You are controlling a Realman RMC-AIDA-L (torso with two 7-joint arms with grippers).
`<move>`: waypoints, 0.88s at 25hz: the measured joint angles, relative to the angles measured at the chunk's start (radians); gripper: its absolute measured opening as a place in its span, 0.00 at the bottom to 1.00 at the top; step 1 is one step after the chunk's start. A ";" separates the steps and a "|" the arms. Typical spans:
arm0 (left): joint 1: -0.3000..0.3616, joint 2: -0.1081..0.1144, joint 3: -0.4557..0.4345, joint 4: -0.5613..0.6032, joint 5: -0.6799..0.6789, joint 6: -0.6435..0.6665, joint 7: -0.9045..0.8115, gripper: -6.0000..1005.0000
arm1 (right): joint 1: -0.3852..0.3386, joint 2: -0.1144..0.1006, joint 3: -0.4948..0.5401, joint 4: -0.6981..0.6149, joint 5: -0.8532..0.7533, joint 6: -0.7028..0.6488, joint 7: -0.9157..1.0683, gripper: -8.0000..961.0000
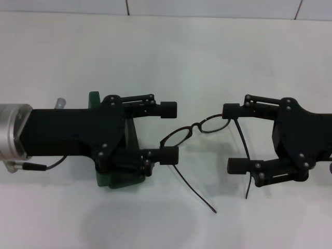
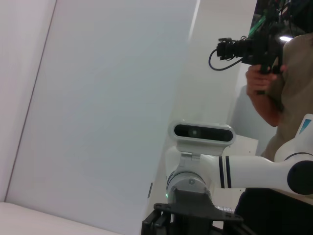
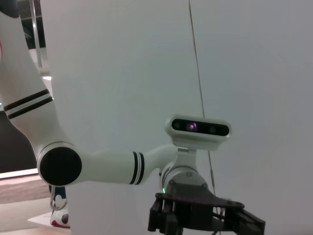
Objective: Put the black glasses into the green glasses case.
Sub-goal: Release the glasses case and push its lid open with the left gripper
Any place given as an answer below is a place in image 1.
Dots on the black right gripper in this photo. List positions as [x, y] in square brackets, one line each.
[306, 137]

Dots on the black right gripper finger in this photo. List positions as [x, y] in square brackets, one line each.
[169, 155]
[168, 109]

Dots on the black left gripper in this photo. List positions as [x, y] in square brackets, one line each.
[64, 129]

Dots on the black glasses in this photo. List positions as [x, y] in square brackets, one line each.
[194, 126]

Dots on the green glasses case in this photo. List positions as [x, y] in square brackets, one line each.
[102, 180]

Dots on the left gripper silver plug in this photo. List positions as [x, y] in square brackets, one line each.
[61, 102]

